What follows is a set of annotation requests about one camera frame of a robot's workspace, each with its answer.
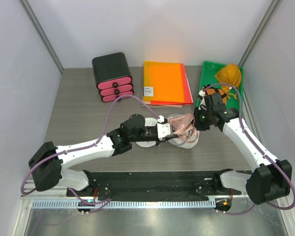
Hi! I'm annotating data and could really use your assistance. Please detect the white mesh laundry bag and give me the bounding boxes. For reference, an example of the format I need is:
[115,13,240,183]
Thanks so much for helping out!
[136,113,200,149]

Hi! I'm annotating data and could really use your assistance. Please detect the pink bra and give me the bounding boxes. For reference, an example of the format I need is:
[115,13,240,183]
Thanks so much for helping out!
[167,113,199,143]

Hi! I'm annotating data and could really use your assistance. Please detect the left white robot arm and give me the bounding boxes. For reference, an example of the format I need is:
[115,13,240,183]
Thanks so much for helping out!
[29,114,174,196]

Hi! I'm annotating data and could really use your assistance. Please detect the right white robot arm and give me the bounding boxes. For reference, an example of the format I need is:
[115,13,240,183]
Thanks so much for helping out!
[194,91,292,205]

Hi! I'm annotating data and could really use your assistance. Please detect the mustard orange bra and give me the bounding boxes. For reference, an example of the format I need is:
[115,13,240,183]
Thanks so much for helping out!
[201,63,242,105]

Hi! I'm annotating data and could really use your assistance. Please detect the green plastic bin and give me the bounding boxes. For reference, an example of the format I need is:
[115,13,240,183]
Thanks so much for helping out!
[196,61,244,111]

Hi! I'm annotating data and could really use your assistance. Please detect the orange folder stack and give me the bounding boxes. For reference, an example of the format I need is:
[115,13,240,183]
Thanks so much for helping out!
[143,61,193,107]

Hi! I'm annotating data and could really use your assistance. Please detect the black pink drawer box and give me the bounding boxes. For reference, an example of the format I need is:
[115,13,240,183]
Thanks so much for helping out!
[91,52,134,102]

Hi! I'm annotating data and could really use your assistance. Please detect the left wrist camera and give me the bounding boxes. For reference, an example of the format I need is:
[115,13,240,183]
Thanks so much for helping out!
[156,116,174,141]

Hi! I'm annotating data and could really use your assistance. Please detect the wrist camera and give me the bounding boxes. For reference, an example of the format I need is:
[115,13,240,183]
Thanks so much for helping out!
[156,116,174,141]
[198,90,207,110]

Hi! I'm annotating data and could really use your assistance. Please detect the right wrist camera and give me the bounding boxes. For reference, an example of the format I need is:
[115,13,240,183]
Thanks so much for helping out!
[198,90,207,110]

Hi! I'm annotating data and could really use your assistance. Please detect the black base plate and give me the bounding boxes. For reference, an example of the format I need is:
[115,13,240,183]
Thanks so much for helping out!
[75,169,245,202]

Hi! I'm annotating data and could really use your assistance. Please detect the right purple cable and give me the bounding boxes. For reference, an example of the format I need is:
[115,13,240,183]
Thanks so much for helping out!
[199,83,295,215]

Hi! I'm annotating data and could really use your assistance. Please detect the white slotted cable duct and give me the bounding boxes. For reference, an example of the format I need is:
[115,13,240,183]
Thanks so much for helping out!
[31,199,216,209]

